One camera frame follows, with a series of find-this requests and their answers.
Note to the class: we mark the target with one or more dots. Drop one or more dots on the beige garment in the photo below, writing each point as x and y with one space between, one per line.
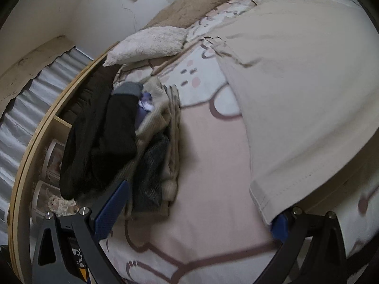
296 94

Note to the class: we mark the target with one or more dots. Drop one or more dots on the bear print bed sheet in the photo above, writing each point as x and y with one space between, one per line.
207 153

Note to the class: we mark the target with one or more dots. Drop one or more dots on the bear print pillow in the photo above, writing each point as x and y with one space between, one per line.
133 71

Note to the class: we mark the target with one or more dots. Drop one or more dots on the beige printed curtain valance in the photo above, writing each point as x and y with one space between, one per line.
29 65

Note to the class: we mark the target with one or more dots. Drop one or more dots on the dark grey knit garment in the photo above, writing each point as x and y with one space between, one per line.
152 171

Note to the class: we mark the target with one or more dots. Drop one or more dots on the black and white patterned card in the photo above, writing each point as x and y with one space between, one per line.
77 257

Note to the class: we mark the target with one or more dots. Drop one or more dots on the black garment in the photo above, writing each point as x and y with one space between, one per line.
100 136

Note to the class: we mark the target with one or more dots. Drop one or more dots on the beige fleece blanket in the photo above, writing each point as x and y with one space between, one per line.
189 6

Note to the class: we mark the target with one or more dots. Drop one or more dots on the wooden headboard shelf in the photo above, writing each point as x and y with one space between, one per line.
20 183

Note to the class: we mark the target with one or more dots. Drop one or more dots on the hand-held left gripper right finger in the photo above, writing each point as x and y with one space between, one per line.
279 226

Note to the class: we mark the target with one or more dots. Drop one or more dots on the purple garment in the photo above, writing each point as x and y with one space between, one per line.
145 103

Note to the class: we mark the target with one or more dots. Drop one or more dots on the brown cloth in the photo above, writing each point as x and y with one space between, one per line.
84 94

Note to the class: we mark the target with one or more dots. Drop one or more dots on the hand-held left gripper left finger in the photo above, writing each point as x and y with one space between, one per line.
111 210

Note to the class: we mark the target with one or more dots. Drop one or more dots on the white fluffy pillow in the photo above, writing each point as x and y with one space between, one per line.
145 44

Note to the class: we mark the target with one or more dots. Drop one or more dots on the white curtain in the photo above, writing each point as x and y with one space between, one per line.
35 103

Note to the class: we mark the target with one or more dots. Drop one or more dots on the red doll display case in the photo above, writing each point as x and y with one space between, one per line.
54 162

